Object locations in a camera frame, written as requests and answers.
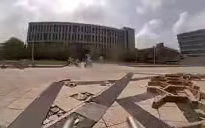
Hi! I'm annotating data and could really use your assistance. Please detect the grey glass building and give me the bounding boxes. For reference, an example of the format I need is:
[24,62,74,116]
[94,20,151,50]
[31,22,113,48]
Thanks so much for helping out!
[176,28,205,58]

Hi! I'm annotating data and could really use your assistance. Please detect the robot's own part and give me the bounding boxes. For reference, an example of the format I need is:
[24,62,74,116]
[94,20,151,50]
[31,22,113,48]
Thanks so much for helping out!
[62,117,80,128]
[126,115,140,128]

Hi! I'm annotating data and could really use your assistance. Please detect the pole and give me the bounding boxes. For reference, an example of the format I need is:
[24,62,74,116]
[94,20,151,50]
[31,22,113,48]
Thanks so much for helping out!
[30,37,35,63]

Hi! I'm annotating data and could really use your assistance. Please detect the row of trees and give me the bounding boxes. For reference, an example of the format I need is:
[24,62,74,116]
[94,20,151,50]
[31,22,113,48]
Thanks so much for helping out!
[0,35,138,62]

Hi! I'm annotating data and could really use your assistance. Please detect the low dark building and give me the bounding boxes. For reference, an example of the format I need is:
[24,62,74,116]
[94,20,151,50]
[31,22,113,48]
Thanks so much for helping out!
[135,42,182,65]

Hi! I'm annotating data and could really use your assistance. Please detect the broken brown paving pieces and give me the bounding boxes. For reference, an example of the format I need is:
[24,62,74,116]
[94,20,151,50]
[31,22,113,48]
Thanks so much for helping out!
[145,73,205,125]

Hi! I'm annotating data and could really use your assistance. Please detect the large curved grey building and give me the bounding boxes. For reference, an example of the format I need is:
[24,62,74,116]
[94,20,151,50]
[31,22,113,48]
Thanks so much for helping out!
[26,21,137,52]

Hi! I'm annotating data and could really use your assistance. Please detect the person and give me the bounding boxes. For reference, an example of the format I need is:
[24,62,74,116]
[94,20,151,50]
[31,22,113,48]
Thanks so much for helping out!
[83,53,94,69]

